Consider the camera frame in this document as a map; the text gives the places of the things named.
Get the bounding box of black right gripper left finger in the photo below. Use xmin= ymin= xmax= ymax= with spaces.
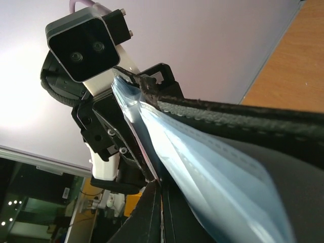
xmin=109 ymin=181 xmax=161 ymax=243

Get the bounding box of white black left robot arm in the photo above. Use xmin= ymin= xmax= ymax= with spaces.
xmin=40 ymin=52 xmax=160 ymax=195

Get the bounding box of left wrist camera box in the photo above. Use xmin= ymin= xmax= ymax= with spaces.
xmin=45 ymin=6 xmax=140 ymax=96

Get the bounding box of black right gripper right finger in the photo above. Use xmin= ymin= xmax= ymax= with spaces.
xmin=161 ymin=183 xmax=215 ymax=243

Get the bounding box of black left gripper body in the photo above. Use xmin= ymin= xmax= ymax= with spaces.
xmin=71 ymin=63 xmax=185 ymax=195

